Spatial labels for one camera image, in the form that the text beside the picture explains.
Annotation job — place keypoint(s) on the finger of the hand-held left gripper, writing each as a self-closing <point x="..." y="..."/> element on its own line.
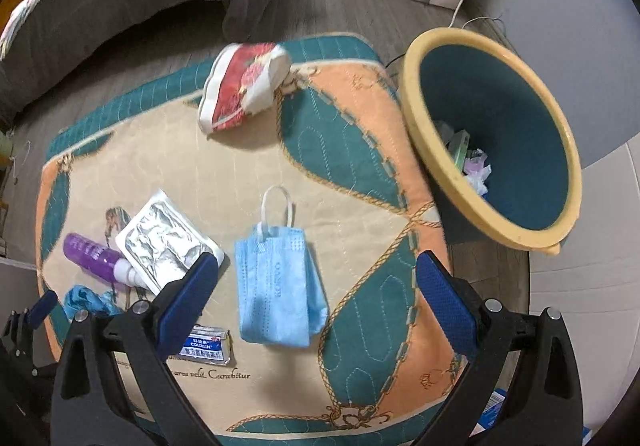
<point x="42" y="308"/>

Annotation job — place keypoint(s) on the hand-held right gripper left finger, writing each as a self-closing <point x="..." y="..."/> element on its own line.
<point x="187" y="301"/>

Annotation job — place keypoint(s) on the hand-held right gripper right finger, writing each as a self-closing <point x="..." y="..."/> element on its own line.
<point x="445" y="306"/>

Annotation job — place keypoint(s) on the blue rubber glove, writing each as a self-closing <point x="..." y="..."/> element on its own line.
<point x="82" y="301"/>

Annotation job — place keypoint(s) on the small pill blister pack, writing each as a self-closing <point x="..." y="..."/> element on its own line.
<point x="210" y="346"/>

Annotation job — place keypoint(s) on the silver foil pack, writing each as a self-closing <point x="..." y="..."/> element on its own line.
<point x="160" y="236"/>

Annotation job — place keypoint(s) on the purple bottle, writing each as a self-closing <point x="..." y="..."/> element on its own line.
<point x="90" y="251"/>

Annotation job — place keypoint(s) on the blue face mask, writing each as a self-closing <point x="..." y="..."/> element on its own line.
<point x="275" y="286"/>

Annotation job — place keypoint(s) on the blue wet wipe pack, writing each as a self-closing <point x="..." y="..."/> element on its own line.
<point x="492" y="408"/>

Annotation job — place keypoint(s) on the green and white carton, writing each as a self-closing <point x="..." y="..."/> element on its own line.
<point x="460" y="146"/>

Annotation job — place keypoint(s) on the red floral tissue pack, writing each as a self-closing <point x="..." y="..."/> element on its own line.
<point x="235" y="86"/>

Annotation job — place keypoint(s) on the green bin with yellow rim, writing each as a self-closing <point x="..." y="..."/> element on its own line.
<point x="500" y="91"/>

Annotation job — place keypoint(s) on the patterned green orange mat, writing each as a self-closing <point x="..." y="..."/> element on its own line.
<point x="165" y="161"/>

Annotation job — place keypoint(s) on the white panelled door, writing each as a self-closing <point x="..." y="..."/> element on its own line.
<point x="590" y="251"/>

